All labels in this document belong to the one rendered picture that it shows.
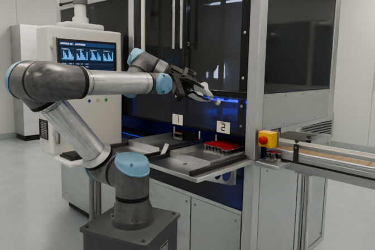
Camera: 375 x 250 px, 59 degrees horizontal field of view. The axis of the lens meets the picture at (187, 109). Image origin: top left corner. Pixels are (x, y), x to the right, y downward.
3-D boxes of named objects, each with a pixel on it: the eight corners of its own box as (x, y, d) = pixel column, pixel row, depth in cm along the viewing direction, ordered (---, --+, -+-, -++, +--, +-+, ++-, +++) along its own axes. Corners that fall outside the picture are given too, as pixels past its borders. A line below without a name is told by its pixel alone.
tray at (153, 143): (171, 137, 214) (172, 131, 214) (202, 144, 196) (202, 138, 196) (128, 145, 190) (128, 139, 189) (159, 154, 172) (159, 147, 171)
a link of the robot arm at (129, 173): (130, 202, 108) (130, 162, 106) (105, 192, 116) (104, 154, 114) (157, 192, 117) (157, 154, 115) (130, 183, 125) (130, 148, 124)
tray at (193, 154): (212, 146, 191) (212, 140, 190) (251, 155, 173) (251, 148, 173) (169, 157, 166) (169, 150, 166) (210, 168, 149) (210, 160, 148)
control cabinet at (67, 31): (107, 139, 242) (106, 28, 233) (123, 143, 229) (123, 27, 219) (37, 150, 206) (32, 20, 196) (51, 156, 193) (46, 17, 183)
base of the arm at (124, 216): (139, 234, 107) (139, 205, 106) (101, 224, 113) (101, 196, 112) (161, 215, 121) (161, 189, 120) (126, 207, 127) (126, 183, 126)
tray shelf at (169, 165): (166, 139, 218) (166, 136, 217) (259, 160, 170) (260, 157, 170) (102, 151, 183) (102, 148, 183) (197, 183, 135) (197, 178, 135)
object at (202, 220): (144, 182, 387) (144, 106, 376) (322, 251, 246) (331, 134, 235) (61, 207, 315) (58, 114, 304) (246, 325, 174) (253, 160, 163)
